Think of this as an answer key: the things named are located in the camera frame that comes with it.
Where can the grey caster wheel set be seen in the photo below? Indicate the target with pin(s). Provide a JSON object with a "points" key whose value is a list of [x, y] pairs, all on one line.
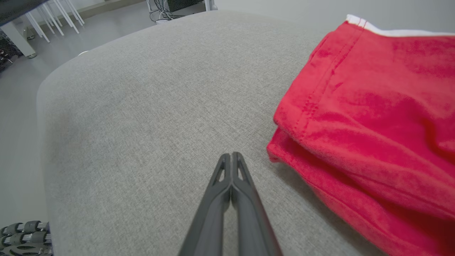
{"points": [[26, 238]]}

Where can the white desk leg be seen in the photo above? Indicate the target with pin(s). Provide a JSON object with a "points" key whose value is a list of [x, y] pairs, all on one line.
{"points": [[17, 39]]}

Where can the black box on floor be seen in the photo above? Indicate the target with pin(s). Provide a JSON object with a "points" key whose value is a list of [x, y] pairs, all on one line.
{"points": [[185, 4]]}

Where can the white table legs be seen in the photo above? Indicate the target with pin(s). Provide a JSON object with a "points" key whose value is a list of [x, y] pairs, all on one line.
{"points": [[57, 16]]}

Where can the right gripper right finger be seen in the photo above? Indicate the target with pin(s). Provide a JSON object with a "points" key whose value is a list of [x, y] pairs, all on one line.
{"points": [[252, 217]]}

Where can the red and white garment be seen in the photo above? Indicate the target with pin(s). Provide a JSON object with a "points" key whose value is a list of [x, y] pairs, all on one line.
{"points": [[373, 124]]}

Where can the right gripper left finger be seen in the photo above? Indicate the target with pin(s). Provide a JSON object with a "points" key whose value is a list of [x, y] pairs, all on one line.
{"points": [[209, 217]]}

